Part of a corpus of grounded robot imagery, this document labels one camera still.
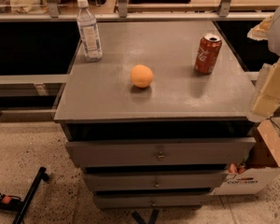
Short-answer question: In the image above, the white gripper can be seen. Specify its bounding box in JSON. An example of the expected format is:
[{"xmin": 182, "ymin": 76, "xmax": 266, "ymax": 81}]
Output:
[{"xmin": 247, "ymin": 6, "xmax": 280, "ymax": 118}]

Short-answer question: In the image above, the orange fruit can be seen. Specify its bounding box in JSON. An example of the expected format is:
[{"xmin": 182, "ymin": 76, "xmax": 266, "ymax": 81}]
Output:
[{"xmin": 130, "ymin": 64, "xmax": 153, "ymax": 89}]

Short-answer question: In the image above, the clear plastic water bottle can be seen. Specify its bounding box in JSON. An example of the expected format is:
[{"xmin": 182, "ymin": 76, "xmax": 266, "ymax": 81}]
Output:
[{"xmin": 77, "ymin": 0, "xmax": 103, "ymax": 62}]

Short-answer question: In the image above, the red cola can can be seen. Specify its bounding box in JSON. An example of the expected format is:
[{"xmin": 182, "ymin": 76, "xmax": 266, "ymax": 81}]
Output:
[{"xmin": 194, "ymin": 34, "xmax": 222, "ymax": 75}]

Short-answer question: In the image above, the white cardboard box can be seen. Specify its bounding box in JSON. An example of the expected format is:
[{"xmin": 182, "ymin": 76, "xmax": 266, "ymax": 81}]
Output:
[{"xmin": 213, "ymin": 120, "xmax": 280, "ymax": 195}]

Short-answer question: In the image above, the top grey drawer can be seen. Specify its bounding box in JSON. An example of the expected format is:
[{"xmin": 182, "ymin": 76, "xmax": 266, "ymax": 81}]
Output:
[{"xmin": 65, "ymin": 137, "xmax": 255, "ymax": 167}]

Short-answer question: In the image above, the grey drawer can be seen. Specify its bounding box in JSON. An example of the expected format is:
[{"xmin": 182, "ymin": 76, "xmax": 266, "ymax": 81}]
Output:
[
  {"xmin": 93, "ymin": 193, "xmax": 211, "ymax": 209},
  {"xmin": 65, "ymin": 137, "xmax": 255, "ymax": 167},
  {"xmin": 83, "ymin": 171, "xmax": 227, "ymax": 191}
]

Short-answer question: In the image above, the grey drawer cabinet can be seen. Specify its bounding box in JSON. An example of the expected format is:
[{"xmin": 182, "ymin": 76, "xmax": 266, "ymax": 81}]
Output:
[{"xmin": 55, "ymin": 21, "xmax": 254, "ymax": 196}]

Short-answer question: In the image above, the bottom grey drawer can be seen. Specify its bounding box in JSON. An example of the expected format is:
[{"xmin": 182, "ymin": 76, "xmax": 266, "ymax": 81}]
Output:
[{"xmin": 93, "ymin": 193, "xmax": 211, "ymax": 209}]

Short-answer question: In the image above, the middle grey drawer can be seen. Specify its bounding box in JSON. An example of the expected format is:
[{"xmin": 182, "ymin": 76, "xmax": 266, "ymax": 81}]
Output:
[{"xmin": 83, "ymin": 171, "xmax": 227, "ymax": 191}]

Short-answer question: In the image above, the grey metal railing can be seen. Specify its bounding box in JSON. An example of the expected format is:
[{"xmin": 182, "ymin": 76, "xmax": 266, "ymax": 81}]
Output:
[{"xmin": 0, "ymin": 0, "xmax": 280, "ymax": 21}]

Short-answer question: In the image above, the black metal stand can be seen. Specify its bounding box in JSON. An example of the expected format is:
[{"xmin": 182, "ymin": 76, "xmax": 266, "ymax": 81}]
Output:
[{"xmin": 0, "ymin": 167, "xmax": 49, "ymax": 224}]

